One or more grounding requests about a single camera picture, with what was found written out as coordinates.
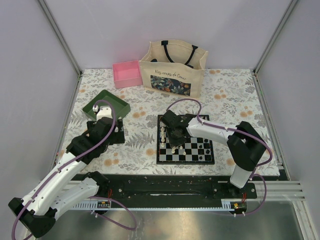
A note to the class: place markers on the floral patterned table mat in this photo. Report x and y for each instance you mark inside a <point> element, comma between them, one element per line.
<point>228,97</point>

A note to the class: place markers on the white slotted cable duct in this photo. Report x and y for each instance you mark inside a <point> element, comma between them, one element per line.
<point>92,205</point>

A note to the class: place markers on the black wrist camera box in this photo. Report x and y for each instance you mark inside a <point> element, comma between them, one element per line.
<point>173,121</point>

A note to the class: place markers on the green plastic tray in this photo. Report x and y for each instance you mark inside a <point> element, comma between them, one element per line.
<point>121,107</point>

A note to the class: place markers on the beige canvas tote bag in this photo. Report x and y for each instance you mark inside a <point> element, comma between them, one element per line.
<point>175,67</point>

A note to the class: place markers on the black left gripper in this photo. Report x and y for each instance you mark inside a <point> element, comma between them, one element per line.
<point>118,137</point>

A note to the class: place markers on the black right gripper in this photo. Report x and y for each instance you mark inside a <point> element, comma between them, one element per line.
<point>172,142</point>

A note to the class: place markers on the pink plastic box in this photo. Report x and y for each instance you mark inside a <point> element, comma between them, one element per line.
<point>127,74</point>

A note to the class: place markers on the aluminium corner post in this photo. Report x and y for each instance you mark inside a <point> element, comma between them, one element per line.
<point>58,33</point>
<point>278,30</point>

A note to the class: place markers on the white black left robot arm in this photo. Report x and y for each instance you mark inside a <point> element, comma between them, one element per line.
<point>40,209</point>

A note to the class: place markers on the black white chess board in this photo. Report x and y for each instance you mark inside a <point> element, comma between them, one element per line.
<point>194,147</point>

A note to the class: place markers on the right aluminium corner post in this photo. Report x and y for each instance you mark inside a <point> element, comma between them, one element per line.
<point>278,30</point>

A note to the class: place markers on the left aluminium corner post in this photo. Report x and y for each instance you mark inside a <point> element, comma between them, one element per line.
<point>58,33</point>

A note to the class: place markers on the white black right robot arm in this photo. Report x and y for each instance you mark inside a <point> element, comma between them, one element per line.
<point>243,142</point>

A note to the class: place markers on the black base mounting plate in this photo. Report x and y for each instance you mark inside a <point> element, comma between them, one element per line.
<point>121,186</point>

